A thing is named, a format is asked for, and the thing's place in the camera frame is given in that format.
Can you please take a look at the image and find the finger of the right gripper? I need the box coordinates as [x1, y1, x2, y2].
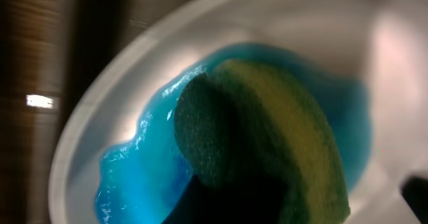
[401, 176, 428, 223]

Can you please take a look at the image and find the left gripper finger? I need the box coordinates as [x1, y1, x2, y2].
[162, 175, 213, 224]

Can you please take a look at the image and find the green yellow sponge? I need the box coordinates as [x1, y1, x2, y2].
[174, 60, 350, 223]

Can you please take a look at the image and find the white plate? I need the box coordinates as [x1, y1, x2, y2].
[49, 0, 427, 223]

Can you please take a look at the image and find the dark brown serving tray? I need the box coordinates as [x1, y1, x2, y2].
[62, 0, 190, 117]

